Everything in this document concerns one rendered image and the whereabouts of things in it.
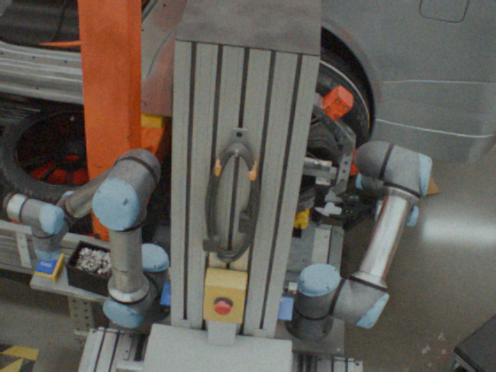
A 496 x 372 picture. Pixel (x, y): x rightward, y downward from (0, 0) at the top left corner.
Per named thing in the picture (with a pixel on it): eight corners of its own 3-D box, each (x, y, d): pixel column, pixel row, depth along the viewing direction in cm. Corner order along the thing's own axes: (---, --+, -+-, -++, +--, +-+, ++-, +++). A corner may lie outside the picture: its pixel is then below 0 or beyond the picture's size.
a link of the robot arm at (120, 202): (159, 302, 229) (158, 163, 192) (138, 339, 218) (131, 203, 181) (123, 289, 231) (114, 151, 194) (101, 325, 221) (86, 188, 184)
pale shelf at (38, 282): (147, 276, 300) (147, 271, 298) (136, 310, 288) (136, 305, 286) (43, 256, 303) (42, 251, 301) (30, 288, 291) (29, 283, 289)
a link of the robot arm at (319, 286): (302, 282, 239) (308, 252, 230) (343, 297, 236) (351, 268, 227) (287, 309, 231) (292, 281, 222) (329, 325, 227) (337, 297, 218)
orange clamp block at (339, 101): (337, 109, 282) (353, 95, 277) (335, 122, 277) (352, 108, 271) (321, 97, 280) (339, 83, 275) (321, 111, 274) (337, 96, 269)
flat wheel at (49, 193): (141, 136, 384) (141, 98, 368) (148, 235, 337) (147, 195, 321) (10, 143, 374) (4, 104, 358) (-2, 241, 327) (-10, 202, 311)
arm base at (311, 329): (332, 344, 234) (337, 324, 228) (282, 338, 235) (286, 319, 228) (333, 306, 246) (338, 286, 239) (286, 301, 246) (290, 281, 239)
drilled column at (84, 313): (104, 337, 327) (96, 274, 299) (97, 355, 320) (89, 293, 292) (81, 332, 328) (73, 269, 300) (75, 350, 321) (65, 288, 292)
